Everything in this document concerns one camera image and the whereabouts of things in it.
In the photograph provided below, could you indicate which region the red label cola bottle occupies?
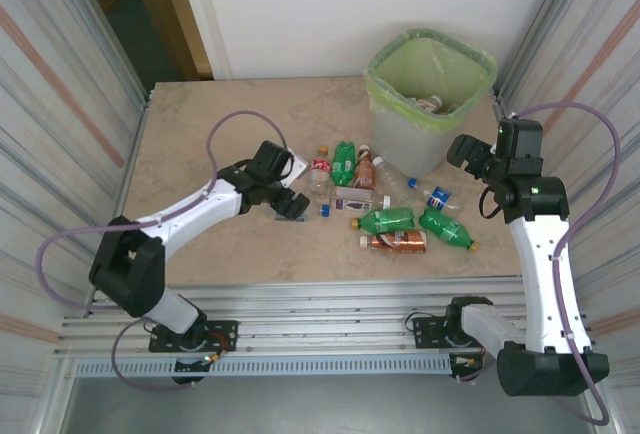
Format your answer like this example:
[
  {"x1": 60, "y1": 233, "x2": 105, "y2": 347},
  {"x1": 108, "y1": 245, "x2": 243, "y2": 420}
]
[{"x1": 307, "y1": 145, "x2": 335, "y2": 195}]

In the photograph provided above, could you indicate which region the blue cap pepsi bottle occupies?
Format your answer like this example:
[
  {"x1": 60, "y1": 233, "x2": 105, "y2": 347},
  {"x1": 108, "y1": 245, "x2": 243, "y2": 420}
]
[{"x1": 405, "y1": 177, "x2": 464, "y2": 214}]

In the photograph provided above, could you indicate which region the purple label bottle white cap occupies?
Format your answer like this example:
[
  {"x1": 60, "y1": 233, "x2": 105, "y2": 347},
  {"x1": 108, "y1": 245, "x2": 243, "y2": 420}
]
[{"x1": 329, "y1": 186, "x2": 392, "y2": 214}]

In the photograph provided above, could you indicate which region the orange brown label tea bottle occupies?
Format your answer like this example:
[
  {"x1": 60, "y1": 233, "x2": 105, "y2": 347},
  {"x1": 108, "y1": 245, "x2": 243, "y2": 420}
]
[{"x1": 352, "y1": 143, "x2": 377, "y2": 190}]

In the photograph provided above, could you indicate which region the copper label coffee bottle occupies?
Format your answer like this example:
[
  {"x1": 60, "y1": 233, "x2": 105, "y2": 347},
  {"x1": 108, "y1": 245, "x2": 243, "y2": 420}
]
[{"x1": 358, "y1": 228, "x2": 429, "y2": 255}]

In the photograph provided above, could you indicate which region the translucent white plastic bin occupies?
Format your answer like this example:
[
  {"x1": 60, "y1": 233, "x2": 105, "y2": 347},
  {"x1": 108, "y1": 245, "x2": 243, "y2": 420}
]
[{"x1": 363, "y1": 27, "x2": 500, "y2": 178}]

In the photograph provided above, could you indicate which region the green plastic bin liner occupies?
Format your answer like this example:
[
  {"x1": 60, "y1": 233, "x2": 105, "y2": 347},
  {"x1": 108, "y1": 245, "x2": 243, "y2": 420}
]
[{"x1": 363, "y1": 27, "x2": 500, "y2": 136}]

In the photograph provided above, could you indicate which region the clear unlabelled bottle white cap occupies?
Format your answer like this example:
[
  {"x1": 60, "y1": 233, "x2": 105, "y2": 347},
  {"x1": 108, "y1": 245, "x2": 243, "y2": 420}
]
[{"x1": 371, "y1": 154, "x2": 417, "y2": 207}]

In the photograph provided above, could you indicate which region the green bottle yellow cap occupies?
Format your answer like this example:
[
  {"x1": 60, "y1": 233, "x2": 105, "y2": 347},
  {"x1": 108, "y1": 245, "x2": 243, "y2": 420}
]
[
  {"x1": 349, "y1": 206, "x2": 416, "y2": 234},
  {"x1": 417, "y1": 206, "x2": 482, "y2": 254}
]

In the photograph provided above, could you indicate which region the corrugated translucent side panel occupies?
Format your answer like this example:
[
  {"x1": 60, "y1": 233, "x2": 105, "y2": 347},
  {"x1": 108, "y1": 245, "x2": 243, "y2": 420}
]
[
  {"x1": 0, "y1": 0, "x2": 154, "y2": 434},
  {"x1": 492, "y1": 0, "x2": 640, "y2": 434}
]

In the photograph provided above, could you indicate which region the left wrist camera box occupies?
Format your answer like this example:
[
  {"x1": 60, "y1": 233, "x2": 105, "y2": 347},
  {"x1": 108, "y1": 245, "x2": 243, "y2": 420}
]
[{"x1": 279, "y1": 152, "x2": 310, "y2": 189}]

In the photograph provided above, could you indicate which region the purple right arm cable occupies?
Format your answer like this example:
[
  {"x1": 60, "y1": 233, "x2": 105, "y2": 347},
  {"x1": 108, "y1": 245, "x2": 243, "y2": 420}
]
[{"x1": 457, "y1": 102, "x2": 622, "y2": 428}]

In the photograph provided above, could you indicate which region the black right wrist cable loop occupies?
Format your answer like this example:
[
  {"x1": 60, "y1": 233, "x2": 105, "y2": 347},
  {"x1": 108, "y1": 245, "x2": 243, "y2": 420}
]
[{"x1": 478, "y1": 185, "x2": 504, "y2": 221}]

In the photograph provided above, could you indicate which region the aluminium rail base frame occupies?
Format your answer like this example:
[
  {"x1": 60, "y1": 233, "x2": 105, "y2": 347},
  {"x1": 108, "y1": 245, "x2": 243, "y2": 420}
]
[{"x1": 53, "y1": 273, "x2": 601, "y2": 358}]

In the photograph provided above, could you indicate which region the brown wooden door frame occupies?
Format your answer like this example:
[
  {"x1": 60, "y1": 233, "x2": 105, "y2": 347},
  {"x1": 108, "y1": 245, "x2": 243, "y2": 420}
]
[{"x1": 127, "y1": 0, "x2": 215, "y2": 80}]

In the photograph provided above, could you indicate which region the grey slotted cable tray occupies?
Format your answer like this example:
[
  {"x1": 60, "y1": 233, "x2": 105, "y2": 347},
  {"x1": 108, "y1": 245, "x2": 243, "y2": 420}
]
[{"x1": 74, "y1": 356, "x2": 454, "y2": 379}]

